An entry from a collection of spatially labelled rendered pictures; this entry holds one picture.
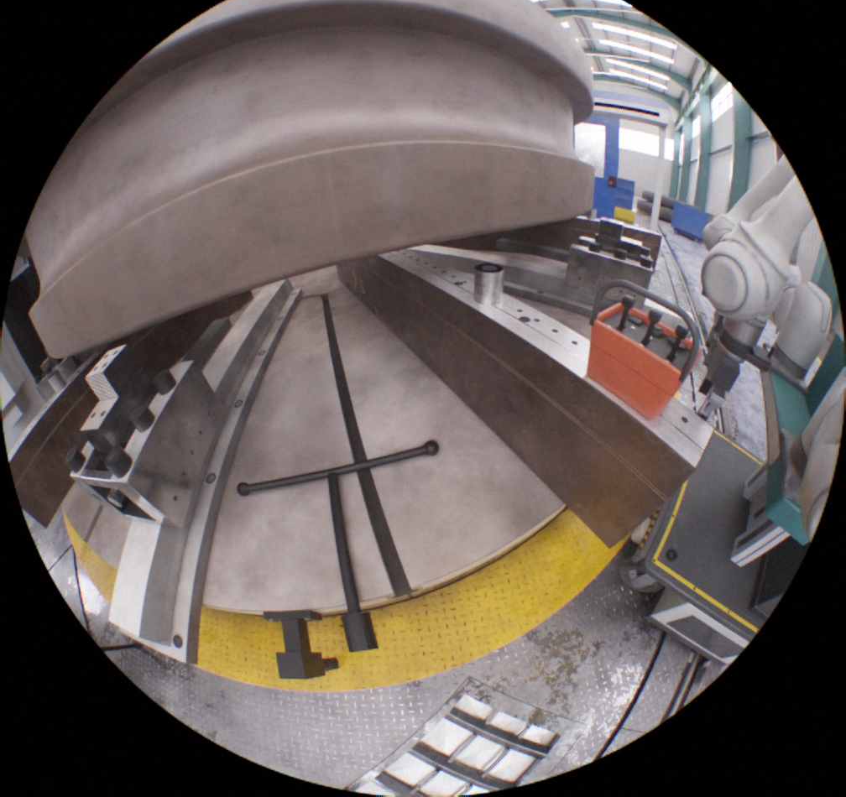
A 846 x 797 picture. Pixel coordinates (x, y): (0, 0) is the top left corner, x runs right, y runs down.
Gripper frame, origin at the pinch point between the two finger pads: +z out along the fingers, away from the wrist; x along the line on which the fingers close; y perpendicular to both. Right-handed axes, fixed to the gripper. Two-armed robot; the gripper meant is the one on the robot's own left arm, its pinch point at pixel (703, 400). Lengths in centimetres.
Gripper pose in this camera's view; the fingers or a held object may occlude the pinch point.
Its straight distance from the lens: 75.4
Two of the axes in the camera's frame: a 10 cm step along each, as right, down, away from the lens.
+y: -6.4, -4.5, 6.2
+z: 0.7, 7.7, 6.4
